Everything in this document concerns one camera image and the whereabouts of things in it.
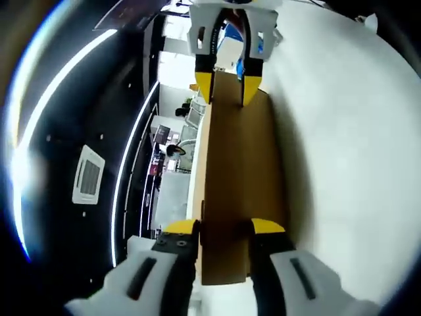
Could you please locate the ceiling air conditioner vent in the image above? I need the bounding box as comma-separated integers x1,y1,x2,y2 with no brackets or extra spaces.
71,144,107,205

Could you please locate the dark wall screen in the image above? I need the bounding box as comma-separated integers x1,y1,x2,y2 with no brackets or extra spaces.
153,124,172,145

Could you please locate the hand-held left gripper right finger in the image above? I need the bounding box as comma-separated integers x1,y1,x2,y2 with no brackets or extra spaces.
251,217,391,316

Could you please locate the brown cardboard shoe box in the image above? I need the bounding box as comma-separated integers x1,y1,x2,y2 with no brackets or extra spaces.
191,70,291,286

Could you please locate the light blue wet wipes pack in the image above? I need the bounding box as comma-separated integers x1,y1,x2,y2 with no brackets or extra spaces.
216,28,264,80

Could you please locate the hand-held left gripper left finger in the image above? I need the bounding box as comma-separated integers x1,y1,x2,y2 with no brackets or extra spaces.
64,219,201,316

